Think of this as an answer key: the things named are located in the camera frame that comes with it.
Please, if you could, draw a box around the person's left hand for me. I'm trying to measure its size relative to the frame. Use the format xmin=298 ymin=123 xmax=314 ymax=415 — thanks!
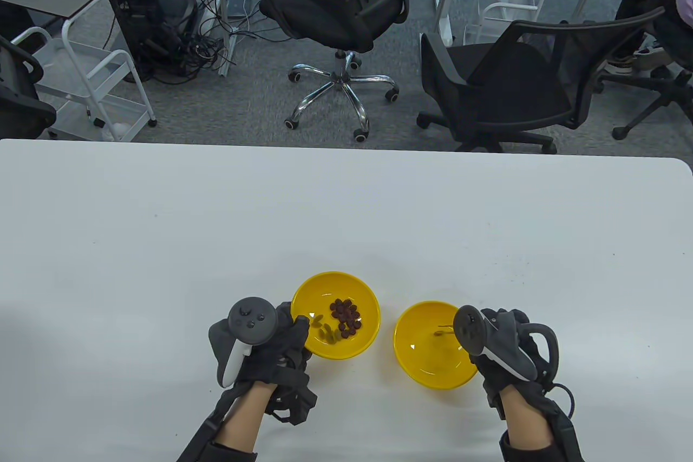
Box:
xmin=236 ymin=301 xmax=316 ymax=389

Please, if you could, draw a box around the person's right hand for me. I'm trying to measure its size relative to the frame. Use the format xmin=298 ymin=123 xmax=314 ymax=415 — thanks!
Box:
xmin=468 ymin=308 xmax=558 ymax=419

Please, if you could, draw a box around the grey hand controller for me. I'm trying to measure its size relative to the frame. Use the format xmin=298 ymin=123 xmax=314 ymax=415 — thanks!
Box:
xmin=453 ymin=306 xmax=559 ymax=382
xmin=208 ymin=297 xmax=278 ymax=388

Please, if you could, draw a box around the pile of dark brown raisins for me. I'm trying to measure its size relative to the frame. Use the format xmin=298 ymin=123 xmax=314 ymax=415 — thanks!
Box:
xmin=329 ymin=298 xmax=362 ymax=339

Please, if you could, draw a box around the yellow plastic bowl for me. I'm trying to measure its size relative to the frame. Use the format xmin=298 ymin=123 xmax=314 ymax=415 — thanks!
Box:
xmin=394 ymin=301 xmax=480 ymax=389
xmin=291 ymin=271 xmax=381 ymax=361

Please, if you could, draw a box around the person's left forearm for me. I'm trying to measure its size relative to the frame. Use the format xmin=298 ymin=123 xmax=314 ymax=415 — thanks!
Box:
xmin=214 ymin=381 xmax=277 ymax=462

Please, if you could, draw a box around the person's right forearm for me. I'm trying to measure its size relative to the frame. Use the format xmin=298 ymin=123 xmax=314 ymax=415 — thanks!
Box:
xmin=498 ymin=389 xmax=558 ymax=462

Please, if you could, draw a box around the black mesh office chair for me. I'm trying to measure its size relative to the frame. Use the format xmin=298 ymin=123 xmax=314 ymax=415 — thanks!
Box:
xmin=417 ymin=7 xmax=665 ymax=154

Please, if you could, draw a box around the black office chair chrome base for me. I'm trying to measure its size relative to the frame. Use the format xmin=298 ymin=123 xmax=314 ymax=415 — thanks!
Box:
xmin=257 ymin=0 xmax=410 ymax=143

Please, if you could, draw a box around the white utility cart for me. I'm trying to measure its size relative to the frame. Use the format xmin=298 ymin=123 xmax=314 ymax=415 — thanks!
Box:
xmin=11 ymin=18 xmax=159 ymax=143
xmin=465 ymin=0 xmax=554 ymax=47

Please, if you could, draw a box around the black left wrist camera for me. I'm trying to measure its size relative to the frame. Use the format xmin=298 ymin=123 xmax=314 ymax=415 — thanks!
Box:
xmin=268 ymin=370 xmax=318 ymax=426

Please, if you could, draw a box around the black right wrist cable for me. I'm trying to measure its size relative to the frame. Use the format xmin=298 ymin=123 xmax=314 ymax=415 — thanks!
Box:
xmin=544 ymin=383 xmax=576 ymax=419

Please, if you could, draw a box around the black right forearm strap unit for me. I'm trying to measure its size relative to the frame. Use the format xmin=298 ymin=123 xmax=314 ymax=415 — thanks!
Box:
xmin=536 ymin=386 xmax=585 ymax=462

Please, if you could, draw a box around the black forearm strap unit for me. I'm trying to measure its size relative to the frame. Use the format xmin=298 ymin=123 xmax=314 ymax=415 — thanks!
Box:
xmin=536 ymin=386 xmax=585 ymax=462
xmin=176 ymin=383 xmax=244 ymax=462

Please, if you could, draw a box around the black left forearm strap unit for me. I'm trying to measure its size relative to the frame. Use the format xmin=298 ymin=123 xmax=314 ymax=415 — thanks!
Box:
xmin=176 ymin=383 xmax=244 ymax=462

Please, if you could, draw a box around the tangle of black cables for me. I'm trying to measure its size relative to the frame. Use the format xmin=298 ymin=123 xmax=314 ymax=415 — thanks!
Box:
xmin=135 ymin=23 xmax=236 ymax=84

